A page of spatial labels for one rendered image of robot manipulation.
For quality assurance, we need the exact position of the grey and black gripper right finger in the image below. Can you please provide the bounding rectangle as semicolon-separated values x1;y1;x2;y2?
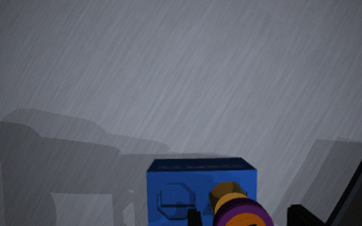
287;204;328;226

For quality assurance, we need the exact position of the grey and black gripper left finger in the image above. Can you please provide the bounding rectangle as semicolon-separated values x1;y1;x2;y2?
188;209;203;226

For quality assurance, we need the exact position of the blue tube rack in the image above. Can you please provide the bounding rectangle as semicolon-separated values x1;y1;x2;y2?
146;157;257;226

